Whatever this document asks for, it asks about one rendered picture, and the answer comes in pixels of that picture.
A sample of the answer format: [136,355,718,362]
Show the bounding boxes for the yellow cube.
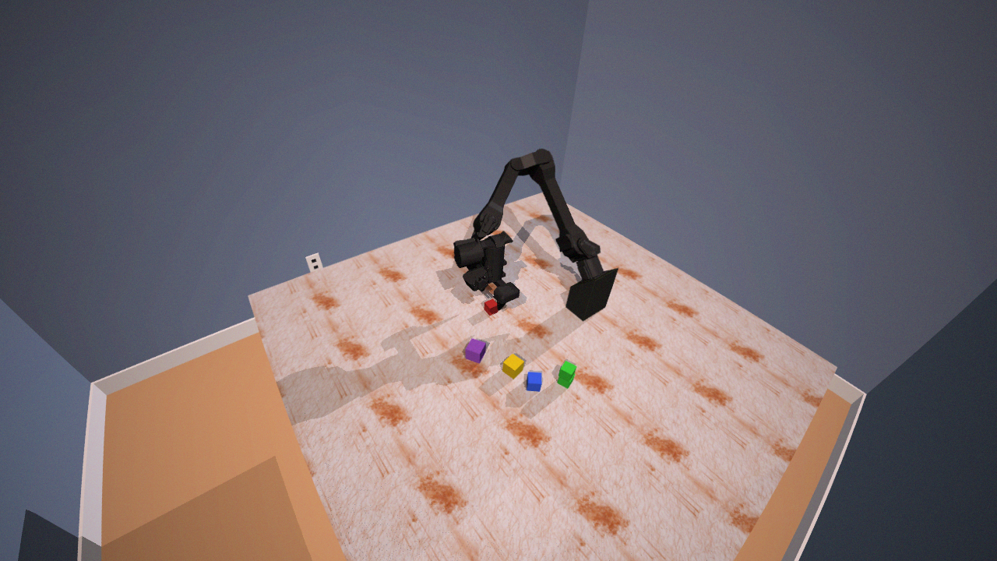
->
[502,354,524,379]

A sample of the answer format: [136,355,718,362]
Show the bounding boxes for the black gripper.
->
[481,259,520,310]

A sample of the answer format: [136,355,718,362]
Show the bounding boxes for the blue block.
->
[527,372,541,392]

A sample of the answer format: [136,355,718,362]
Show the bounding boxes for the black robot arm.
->
[453,149,608,291]

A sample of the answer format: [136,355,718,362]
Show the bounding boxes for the purple block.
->
[465,339,486,364]

